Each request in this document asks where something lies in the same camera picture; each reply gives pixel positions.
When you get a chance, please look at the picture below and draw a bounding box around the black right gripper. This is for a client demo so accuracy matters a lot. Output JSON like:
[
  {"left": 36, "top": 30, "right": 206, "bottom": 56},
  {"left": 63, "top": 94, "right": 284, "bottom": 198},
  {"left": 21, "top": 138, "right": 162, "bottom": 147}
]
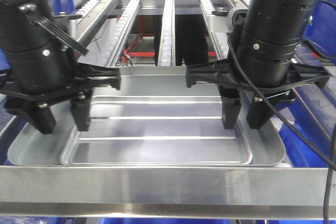
[{"left": 185, "top": 60, "right": 331, "bottom": 129}]

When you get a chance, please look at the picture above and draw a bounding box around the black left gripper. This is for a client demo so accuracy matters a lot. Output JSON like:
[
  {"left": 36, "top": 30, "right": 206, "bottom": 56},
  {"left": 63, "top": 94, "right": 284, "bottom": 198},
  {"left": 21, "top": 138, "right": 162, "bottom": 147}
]
[{"left": 1, "top": 63, "right": 121, "bottom": 134}]

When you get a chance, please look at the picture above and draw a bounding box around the silver metal tray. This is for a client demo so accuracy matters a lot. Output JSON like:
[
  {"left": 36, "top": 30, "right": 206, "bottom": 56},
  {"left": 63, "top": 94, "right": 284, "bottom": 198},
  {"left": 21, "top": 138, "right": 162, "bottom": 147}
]
[{"left": 7, "top": 67, "right": 286, "bottom": 167}]

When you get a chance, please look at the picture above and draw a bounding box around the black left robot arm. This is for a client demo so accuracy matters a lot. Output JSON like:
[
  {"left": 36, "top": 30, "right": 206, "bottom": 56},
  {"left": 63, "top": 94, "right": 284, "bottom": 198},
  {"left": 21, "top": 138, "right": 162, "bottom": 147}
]
[{"left": 1, "top": 0, "right": 121, "bottom": 134}]

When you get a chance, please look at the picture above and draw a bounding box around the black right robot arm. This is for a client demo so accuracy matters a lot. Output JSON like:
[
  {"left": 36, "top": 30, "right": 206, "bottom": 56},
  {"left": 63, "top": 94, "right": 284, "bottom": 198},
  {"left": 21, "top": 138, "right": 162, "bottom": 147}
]
[{"left": 186, "top": 0, "right": 330, "bottom": 129}]

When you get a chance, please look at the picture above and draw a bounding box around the blue bin lower right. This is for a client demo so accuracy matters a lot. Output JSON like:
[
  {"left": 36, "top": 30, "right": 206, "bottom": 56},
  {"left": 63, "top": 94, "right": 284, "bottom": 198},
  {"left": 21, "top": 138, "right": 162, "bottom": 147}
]
[{"left": 272, "top": 87, "right": 336, "bottom": 168}]

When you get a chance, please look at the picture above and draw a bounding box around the blue bin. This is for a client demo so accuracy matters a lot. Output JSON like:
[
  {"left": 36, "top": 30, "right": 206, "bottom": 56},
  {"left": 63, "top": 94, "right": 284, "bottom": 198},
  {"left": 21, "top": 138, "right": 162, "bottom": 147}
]
[
  {"left": 272, "top": 87, "right": 336, "bottom": 168},
  {"left": 303, "top": 0, "right": 335, "bottom": 63}
]

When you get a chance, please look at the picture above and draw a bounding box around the white roller track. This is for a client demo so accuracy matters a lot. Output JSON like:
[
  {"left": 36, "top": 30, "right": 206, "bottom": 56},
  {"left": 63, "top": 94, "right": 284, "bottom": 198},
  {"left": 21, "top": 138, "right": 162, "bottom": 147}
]
[
  {"left": 99, "top": 0, "right": 140, "bottom": 67},
  {"left": 200, "top": 0, "right": 229, "bottom": 60},
  {"left": 76, "top": 0, "right": 99, "bottom": 17},
  {"left": 157, "top": 0, "right": 176, "bottom": 67}
]

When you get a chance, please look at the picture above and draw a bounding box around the centre white roller track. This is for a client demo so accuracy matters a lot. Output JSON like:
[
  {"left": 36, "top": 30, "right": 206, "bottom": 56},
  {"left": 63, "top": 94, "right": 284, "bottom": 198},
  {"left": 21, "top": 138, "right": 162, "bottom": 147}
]
[{"left": 157, "top": 0, "right": 176, "bottom": 67}]

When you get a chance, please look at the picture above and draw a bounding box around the left white roller track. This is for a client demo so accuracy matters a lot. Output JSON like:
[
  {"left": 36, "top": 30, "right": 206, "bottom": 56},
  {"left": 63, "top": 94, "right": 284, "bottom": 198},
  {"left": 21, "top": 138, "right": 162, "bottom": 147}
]
[{"left": 76, "top": 0, "right": 99, "bottom": 17}]

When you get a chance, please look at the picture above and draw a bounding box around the blue bin upper right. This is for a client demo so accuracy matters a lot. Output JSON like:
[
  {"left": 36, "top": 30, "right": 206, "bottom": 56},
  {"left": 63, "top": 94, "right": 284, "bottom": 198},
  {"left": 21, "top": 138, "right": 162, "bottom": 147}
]
[{"left": 303, "top": 0, "right": 335, "bottom": 63}]

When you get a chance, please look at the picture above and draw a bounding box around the steel front rack bar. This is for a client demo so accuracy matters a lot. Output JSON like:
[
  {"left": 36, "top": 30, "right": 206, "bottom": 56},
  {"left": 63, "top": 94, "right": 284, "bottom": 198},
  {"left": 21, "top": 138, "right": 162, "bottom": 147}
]
[{"left": 1, "top": 166, "right": 328, "bottom": 219}]

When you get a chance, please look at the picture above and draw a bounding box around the left steel divider rail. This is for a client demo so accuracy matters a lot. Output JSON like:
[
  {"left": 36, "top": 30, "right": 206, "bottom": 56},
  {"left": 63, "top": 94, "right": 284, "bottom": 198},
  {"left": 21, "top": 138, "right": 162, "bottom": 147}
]
[{"left": 75, "top": 0, "right": 119, "bottom": 47}]

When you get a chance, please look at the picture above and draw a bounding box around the red metal frame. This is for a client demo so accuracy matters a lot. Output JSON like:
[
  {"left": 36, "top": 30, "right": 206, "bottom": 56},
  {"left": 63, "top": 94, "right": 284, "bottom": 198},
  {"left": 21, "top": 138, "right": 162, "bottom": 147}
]
[{"left": 122, "top": 15, "right": 217, "bottom": 58}]

